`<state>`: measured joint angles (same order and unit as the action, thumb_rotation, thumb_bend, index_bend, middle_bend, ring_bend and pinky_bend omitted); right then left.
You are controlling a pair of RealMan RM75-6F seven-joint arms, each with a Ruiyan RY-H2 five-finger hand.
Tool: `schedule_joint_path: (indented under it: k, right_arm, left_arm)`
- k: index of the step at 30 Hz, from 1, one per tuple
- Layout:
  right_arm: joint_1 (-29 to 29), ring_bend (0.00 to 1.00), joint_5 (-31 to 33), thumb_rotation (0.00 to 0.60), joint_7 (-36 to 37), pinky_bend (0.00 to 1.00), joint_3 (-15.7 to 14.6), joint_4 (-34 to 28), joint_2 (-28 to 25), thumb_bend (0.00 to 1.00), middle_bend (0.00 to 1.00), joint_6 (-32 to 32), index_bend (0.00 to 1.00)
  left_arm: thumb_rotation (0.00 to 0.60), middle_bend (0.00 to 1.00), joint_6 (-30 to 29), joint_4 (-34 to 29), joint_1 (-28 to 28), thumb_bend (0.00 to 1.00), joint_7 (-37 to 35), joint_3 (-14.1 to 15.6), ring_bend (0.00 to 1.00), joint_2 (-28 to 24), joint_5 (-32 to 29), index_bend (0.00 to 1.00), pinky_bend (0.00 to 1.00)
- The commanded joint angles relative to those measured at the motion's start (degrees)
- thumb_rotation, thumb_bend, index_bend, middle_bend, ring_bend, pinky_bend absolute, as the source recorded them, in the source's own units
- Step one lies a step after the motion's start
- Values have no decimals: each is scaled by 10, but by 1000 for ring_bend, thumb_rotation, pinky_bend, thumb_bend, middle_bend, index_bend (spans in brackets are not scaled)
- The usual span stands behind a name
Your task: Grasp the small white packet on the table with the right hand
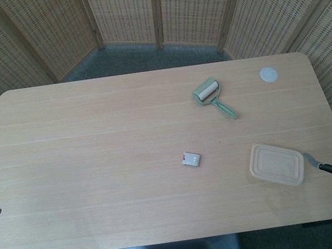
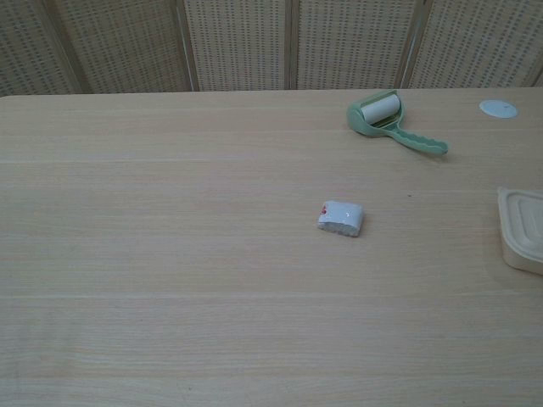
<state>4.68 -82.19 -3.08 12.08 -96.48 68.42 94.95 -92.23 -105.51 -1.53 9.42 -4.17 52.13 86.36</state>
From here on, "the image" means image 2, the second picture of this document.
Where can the white round table cap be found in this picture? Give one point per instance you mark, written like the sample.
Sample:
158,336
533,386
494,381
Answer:
498,107

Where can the green lint roller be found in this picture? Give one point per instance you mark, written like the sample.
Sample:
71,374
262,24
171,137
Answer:
382,116

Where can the woven rattan folding screen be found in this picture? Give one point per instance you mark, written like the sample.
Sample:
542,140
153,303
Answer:
254,42

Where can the beige lidded plastic container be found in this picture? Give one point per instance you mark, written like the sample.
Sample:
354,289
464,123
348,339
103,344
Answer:
524,229

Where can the small white wrapped packet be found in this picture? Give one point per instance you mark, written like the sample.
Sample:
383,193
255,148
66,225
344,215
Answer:
343,218

